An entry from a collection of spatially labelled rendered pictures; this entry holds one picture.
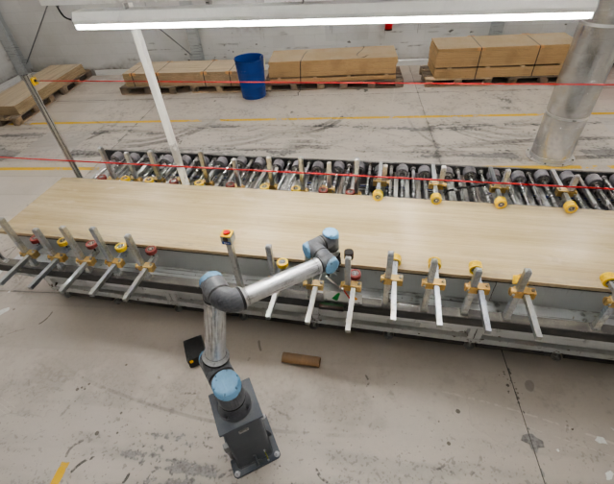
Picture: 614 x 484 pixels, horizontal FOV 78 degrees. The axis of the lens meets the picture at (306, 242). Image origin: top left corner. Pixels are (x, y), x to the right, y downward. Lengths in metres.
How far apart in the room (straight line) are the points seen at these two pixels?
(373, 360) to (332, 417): 0.55
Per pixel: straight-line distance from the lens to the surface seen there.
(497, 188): 3.34
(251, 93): 7.69
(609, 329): 2.96
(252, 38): 9.24
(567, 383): 3.50
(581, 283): 2.84
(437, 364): 3.23
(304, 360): 3.08
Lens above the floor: 2.72
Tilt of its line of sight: 42 degrees down
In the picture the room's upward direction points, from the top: 5 degrees counter-clockwise
